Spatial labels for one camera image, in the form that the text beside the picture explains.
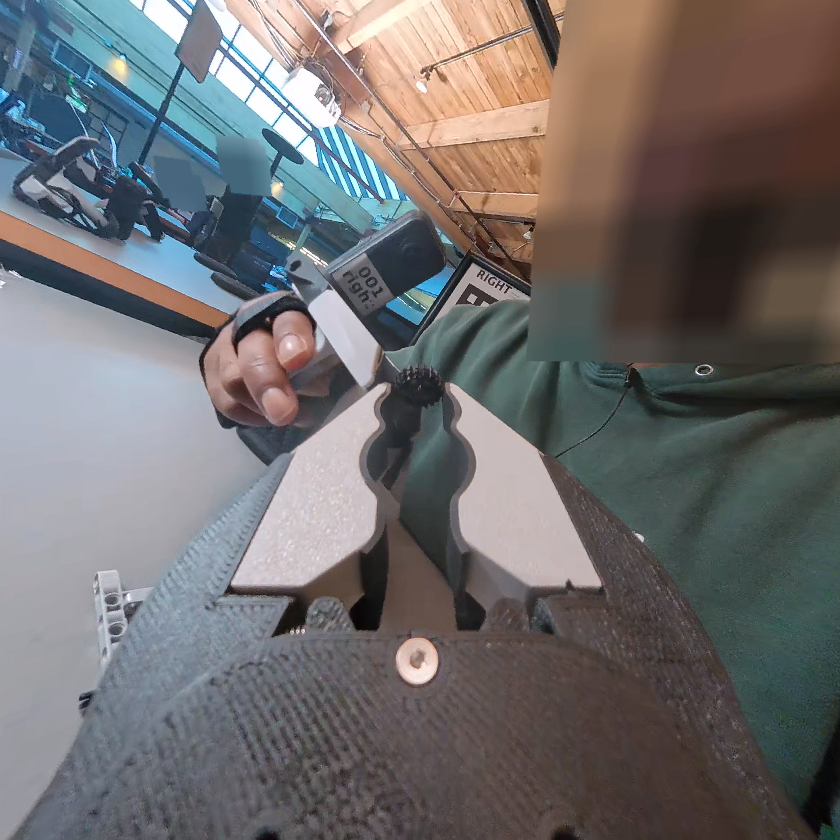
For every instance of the black framed white sign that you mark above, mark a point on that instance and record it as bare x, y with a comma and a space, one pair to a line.
489, 289

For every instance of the person's right hand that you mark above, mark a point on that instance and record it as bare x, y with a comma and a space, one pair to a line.
256, 374

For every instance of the grey black chair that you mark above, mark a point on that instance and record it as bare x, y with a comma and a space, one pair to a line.
65, 157

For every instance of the black lego gear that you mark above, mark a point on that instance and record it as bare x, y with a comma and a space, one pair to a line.
417, 386

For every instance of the orange edged table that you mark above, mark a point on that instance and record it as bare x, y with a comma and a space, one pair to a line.
131, 262

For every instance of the person's green sweatshirt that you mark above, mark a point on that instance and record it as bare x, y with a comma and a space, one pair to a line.
656, 492

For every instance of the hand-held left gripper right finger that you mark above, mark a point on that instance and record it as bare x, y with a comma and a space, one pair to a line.
525, 525

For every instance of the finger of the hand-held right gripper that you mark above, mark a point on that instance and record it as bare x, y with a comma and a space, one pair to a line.
344, 331

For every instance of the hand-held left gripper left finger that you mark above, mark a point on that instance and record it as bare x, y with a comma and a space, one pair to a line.
308, 518

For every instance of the white ceiling projector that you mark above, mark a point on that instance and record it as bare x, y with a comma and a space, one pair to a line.
308, 92

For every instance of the black screen on pole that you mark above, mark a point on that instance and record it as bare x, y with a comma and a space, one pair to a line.
197, 39

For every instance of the grey lego frame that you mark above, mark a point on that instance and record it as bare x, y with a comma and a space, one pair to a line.
111, 604

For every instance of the track spotlight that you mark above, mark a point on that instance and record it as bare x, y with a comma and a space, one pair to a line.
423, 80

